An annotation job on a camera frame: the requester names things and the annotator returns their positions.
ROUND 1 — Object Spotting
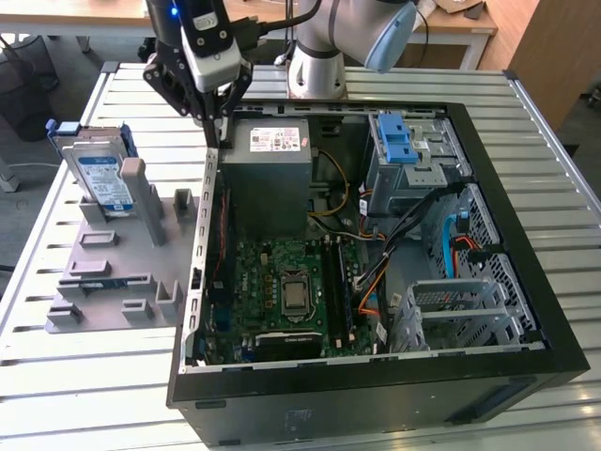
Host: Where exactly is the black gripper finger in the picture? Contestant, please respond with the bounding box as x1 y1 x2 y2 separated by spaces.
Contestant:
213 63 254 146
143 49 215 145

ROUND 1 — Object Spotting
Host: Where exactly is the hard disk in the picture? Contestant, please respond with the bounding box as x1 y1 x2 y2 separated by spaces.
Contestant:
45 119 140 220

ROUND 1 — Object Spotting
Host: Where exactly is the metal disk bay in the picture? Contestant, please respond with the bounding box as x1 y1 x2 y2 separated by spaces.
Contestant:
392 276 536 353

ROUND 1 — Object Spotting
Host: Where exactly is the grey power supply unit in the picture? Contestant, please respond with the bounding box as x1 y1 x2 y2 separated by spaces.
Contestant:
220 117 314 241

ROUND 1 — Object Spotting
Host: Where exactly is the blue plastic drive latch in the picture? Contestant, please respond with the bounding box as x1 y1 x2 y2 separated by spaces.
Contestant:
378 112 419 165

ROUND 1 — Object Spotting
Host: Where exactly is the grey parts rack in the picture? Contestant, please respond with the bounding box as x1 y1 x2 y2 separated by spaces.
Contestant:
44 157 201 334

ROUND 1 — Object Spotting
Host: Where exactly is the grey metal drive cage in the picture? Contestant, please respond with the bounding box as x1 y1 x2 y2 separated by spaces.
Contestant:
365 112 473 217

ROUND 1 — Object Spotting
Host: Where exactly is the grey metal foot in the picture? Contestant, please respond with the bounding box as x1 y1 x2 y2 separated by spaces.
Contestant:
0 157 23 194

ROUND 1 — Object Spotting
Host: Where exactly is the green motherboard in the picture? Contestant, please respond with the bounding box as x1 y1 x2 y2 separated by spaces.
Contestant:
201 237 377 365

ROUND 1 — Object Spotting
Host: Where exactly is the RAM stick blue label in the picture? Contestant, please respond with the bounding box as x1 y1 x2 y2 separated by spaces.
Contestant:
77 277 128 288

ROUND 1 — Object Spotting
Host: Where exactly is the silver CPU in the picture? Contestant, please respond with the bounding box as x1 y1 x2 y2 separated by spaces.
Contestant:
281 276 311 316

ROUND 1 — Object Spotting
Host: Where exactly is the black RAM slot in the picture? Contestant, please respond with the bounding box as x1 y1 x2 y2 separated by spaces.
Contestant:
326 237 343 347

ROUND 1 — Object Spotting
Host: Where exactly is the brown cardboard piece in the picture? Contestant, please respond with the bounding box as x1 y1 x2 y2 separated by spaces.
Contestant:
434 0 485 15

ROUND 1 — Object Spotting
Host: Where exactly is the black graphics card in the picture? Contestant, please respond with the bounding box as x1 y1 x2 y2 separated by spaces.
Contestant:
253 331 325 363

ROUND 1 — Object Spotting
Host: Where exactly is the wooden cabinet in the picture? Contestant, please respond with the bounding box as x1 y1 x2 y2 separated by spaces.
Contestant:
478 0 601 132

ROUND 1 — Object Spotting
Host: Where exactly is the black PC case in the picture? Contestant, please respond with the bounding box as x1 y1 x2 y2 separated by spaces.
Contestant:
166 96 592 447

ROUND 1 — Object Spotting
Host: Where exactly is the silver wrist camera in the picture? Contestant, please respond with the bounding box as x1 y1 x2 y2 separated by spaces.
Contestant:
180 0 243 93

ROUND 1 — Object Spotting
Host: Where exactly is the black camera cable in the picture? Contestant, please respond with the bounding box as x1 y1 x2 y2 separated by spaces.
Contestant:
234 0 325 48

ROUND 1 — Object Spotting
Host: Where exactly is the wooden desk white frame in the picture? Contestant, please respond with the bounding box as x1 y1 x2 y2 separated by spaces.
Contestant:
0 0 217 65
210 0 499 71

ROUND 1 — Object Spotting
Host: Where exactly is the yellow wire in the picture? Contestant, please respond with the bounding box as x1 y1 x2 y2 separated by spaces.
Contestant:
307 149 351 220

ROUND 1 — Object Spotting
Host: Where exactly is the black cable bundle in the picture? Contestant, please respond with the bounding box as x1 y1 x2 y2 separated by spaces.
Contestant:
354 185 464 288

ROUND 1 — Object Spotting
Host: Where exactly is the orange wire bundle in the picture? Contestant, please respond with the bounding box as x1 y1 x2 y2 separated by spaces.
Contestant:
357 276 382 323

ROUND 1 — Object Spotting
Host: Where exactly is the blue data wire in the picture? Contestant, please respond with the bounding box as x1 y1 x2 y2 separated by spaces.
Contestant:
440 210 470 288

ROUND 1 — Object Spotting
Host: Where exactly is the red orange power wire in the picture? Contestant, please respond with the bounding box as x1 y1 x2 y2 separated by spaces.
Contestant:
450 237 503 264

